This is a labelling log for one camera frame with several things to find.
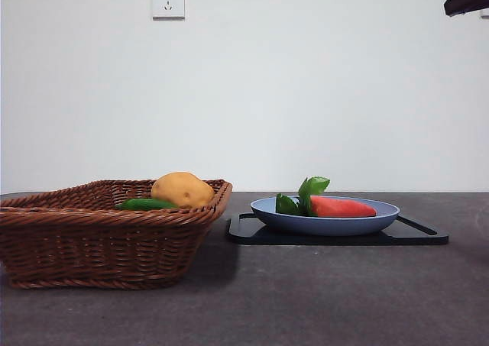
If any blue round plate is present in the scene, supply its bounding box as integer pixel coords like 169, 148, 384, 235
250, 196, 400, 237

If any orange carrot with green leaves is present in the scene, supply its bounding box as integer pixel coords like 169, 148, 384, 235
274, 176, 377, 218

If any yellow-brown potato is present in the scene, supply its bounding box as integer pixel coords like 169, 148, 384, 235
150, 171, 215, 209

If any black rectangular tray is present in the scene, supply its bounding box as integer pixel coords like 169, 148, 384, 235
228, 212, 449, 247

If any green pepper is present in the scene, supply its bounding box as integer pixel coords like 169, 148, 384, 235
115, 197, 180, 211

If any brown wicker basket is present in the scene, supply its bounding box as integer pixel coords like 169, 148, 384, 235
0, 179, 233, 290

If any white wall socket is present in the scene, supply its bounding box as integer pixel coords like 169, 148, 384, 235
152, 0, 186, 21

